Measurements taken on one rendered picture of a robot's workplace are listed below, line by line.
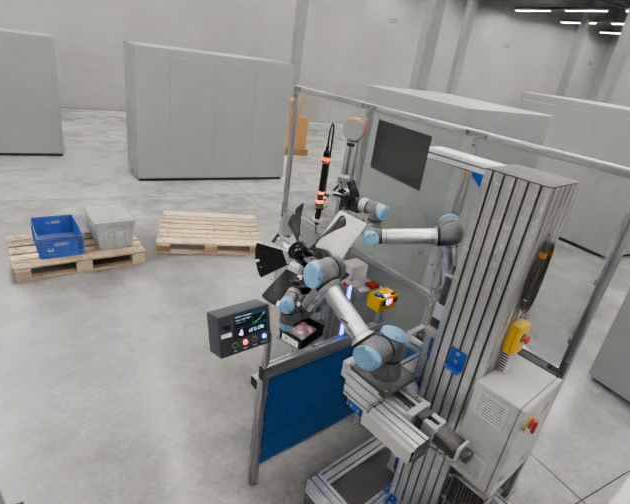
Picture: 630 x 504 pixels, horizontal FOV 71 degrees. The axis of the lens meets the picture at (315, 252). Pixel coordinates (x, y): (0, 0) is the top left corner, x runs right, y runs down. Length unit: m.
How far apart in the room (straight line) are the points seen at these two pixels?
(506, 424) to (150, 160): 6.81
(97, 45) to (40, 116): 5.37
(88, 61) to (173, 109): 6.70
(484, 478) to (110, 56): 13.43
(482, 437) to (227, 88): 6.81
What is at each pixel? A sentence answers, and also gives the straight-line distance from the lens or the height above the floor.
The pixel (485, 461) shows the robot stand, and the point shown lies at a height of 0.91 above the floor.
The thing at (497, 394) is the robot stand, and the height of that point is 1.23.
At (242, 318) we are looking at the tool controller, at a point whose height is 1.23.
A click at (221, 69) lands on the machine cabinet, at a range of 7.84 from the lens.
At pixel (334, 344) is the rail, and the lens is 2.59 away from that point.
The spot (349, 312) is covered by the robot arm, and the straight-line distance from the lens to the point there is 1.93.
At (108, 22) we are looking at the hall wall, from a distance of 14.18.
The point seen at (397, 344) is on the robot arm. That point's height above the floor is 1.24.
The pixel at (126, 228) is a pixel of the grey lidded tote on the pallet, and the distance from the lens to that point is 5.07.
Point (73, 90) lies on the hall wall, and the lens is 14.24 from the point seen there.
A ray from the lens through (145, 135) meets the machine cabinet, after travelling 7.72.
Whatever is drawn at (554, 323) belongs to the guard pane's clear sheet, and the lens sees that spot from 2.67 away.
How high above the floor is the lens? 2.34
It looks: 24 degrees down
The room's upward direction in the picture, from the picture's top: 8 degrees clockwise
